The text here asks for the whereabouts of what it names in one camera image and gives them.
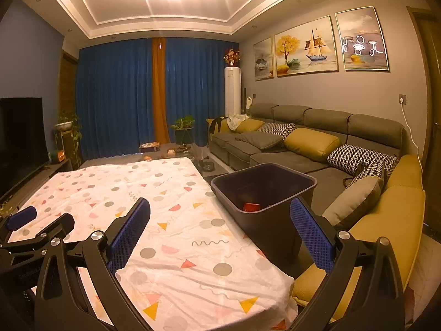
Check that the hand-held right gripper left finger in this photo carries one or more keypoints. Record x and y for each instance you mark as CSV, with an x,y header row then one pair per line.
x,y
129,236

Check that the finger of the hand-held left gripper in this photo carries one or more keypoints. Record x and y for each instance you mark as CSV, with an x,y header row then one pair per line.
x,y
20,218
55,227

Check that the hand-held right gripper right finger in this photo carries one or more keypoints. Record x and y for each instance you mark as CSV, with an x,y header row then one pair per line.
x,y
311,236

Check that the dark grey plastic bin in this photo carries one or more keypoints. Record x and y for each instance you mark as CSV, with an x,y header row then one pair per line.
x,y
268,234

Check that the red printed paper cup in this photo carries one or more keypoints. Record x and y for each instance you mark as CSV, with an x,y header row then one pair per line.
x,y
251,207

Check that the dark television stand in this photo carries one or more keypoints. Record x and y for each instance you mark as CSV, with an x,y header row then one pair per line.
x,y
38,179

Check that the large grey pillow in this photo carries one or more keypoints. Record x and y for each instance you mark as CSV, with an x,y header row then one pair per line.
x,y
355,200

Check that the white patterned tablecloth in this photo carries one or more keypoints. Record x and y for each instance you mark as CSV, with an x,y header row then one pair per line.
x,y
193,213

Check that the small orange device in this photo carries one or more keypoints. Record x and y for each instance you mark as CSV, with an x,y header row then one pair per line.
x,y
57,156

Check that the grey and yellow sofa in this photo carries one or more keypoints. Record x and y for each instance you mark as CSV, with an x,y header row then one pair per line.
x,y
296,160

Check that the black television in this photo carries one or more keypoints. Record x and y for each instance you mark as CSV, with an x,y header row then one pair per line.
x,y
20,138

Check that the small black white patterned pillow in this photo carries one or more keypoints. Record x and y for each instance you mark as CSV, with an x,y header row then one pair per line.
x,y
372,172

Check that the long black white patterned pillow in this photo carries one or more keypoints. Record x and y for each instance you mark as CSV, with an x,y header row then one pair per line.
x,y
358,157

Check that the flat printed box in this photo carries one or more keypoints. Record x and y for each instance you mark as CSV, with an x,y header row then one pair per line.
x,y
150,146

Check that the large yellow pillow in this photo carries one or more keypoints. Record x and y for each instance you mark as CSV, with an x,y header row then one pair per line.
x,y
311,143

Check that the dark round ashtray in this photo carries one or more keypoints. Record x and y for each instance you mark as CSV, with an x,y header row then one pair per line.
x,y
208,166

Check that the trailing potted plant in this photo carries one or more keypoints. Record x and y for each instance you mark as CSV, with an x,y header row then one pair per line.
x,y
69,120

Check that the flat grey pillow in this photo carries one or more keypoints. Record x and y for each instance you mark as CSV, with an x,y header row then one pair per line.
x,y
260,139

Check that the green plant on metal stand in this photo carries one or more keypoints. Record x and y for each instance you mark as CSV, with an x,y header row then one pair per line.
x,y
183,124

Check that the small yellow pillow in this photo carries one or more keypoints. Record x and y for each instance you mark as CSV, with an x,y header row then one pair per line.
x,y
249,126

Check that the white cloth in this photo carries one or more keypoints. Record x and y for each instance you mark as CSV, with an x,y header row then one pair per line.
x,y
237,120

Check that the wide blue curtain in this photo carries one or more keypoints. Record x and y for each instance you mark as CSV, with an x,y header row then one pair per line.
x,y
115,96

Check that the black garment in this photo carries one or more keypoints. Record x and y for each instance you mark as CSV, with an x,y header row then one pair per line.
x,y
217,124

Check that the orange curtain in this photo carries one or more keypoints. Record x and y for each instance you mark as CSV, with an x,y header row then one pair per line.
x,y
161,89

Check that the white standing air conditioner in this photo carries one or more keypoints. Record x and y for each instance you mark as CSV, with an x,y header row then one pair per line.
x,y
233,91

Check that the narrow blue curtain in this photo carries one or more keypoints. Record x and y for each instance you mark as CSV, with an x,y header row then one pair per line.
x,y
198,82

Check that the wooden door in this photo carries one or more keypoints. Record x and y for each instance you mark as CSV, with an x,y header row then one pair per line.
x,y
432,110

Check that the small framed painting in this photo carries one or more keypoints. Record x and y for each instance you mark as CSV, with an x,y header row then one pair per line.
x,y
264,60

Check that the framed sailing ship painting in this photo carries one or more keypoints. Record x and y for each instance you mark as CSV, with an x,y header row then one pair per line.
x,y
305,46

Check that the red gold flower decoration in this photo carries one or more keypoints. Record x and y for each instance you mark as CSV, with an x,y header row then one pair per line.
x,y
231,57

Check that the framed grey blue painting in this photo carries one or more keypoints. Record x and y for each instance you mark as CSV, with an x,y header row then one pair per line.
x,y
361,39

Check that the wooden wall panel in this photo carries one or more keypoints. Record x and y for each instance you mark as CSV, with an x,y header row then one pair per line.
x,y
68,82

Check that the wall socket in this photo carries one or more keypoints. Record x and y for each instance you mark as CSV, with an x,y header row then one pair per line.
x,y
403,99

